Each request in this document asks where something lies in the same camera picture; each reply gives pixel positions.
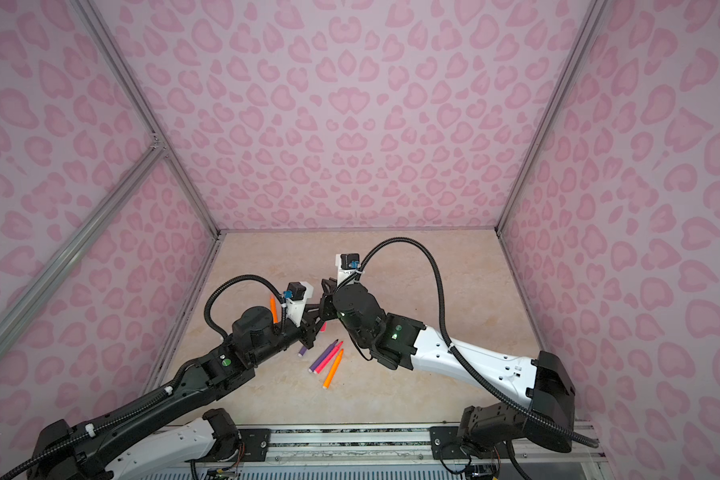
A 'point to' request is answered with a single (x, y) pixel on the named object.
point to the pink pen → (328, 358)
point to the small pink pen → (324, 327)
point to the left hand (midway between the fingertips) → (331, 303)
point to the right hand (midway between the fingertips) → (320, 282)
